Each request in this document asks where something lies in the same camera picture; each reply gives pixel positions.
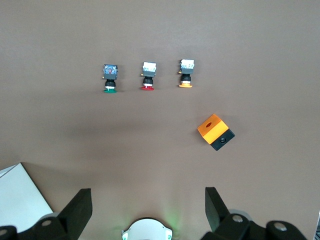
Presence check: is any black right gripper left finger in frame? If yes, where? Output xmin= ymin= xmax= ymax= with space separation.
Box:
xmin=17 ymin=188 xmax=93 ymax=240

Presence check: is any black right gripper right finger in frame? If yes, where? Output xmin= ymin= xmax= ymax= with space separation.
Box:
xmin=201 ymin=186 xmax=270 ymax=240

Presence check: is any green push button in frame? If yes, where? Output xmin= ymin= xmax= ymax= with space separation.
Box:
xmin=102 ymin=64 xmax=119 ymax=94

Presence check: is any white drawer cabinet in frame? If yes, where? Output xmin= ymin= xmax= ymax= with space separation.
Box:
xmin=0 ymin=162 xmax=55 ymax=233

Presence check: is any orange and black button box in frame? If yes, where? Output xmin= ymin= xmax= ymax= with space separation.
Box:
xmin=196 ymin=113 xmax=236 ymax=152

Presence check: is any yellow push button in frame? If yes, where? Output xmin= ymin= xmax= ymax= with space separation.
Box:
xmin=177 ymin=58 xmax=196 ymax=89

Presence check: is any red push button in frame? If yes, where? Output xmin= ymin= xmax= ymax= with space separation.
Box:
xmin=139 ymin=61 xmax=158 ymax=91

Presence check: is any brown table mat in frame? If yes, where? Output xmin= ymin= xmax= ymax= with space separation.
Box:
xmin=0 ymin=0 xmax=320 ymax=240

